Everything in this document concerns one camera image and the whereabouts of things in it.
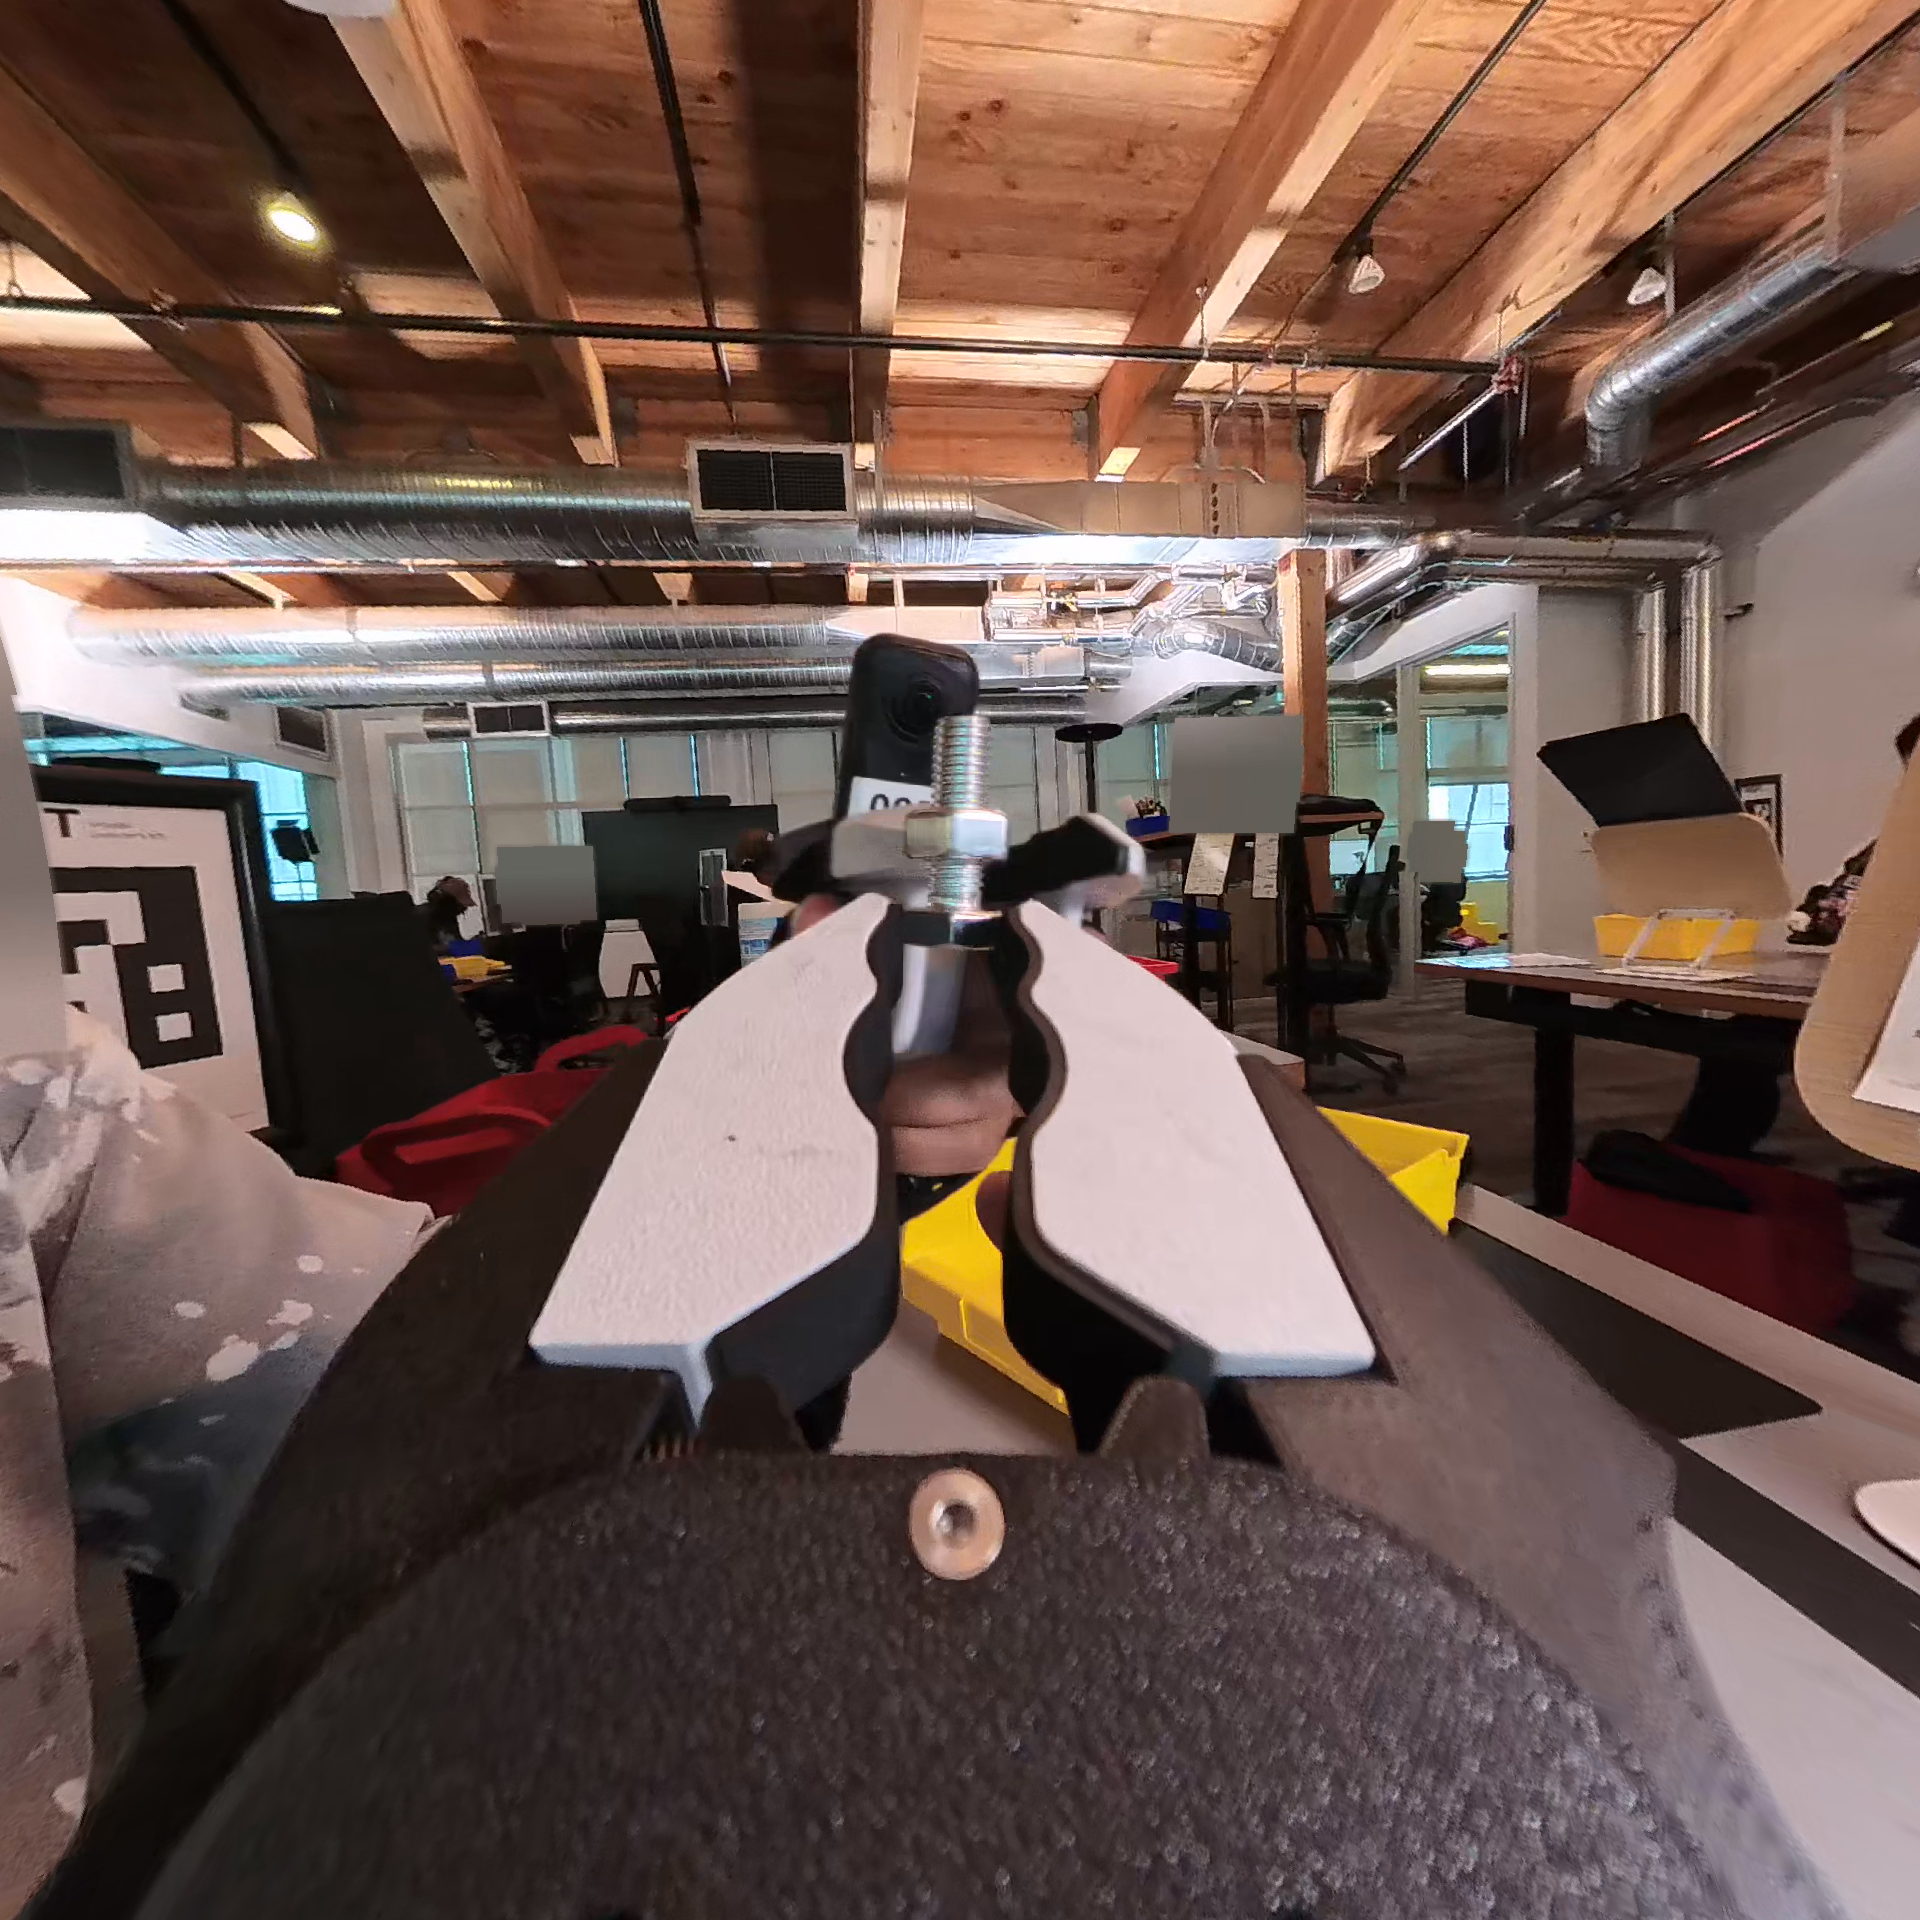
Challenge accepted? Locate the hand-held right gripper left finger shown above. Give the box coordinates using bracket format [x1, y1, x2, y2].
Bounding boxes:
[529, 891, 904, 1426]

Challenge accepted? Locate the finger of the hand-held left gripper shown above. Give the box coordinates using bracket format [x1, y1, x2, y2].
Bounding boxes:
[997, 816, 1153, 912]
[830, 813, 940, 890]

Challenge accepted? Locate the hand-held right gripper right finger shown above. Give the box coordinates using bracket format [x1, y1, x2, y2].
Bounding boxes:
[1001, 896, 1378, 1443]

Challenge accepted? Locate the silver hex bolt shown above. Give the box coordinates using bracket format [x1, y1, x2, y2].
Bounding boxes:
[904, 711, 1011, 951]

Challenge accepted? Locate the yellow storage bin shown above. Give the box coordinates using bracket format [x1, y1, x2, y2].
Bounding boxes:
[896, 1102, 1472, 1414]

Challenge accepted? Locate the person's left forearm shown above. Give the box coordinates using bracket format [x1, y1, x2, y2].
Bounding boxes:
[0, 1007, 441, 1920]

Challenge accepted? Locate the person's left hand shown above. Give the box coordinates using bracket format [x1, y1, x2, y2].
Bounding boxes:
[873, 1043, 1025, 1179]

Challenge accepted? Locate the black monitor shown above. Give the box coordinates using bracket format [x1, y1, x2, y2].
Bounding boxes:
[584, 802, 781, 984]

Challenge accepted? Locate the ceiling vent grille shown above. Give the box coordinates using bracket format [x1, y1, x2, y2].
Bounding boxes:
[689, 439, 859, 531]

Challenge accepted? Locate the black office chair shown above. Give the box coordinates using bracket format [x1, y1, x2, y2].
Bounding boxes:
[1266, 844, 1413, 1095]

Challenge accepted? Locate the office desk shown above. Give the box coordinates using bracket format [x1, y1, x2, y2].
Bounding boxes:
[1417, 948, 1835, 1215]

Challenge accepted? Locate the black ceiling pipe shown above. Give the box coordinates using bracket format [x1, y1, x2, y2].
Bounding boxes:
[0, 295, 1502, 376]

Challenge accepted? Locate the silver pipe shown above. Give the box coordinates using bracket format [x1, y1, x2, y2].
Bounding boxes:
[1328, 527, 1728, 751]

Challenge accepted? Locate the small yellow bin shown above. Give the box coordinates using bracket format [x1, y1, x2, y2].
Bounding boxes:
[1592, 909, 1764, 962]

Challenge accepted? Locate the black panel wooden stand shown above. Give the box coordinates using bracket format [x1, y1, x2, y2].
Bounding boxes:
[1537, 711, 1796, 920]

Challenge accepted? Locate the beige panel stand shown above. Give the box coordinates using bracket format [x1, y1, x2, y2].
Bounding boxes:
[1793, 749, 1920, 1174]

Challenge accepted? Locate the silver air duct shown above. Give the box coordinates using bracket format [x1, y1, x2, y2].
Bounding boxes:
[0, 450, 1442, 575]
[1582, 224, 1920, 472]
[66, 599, 1292, 706]

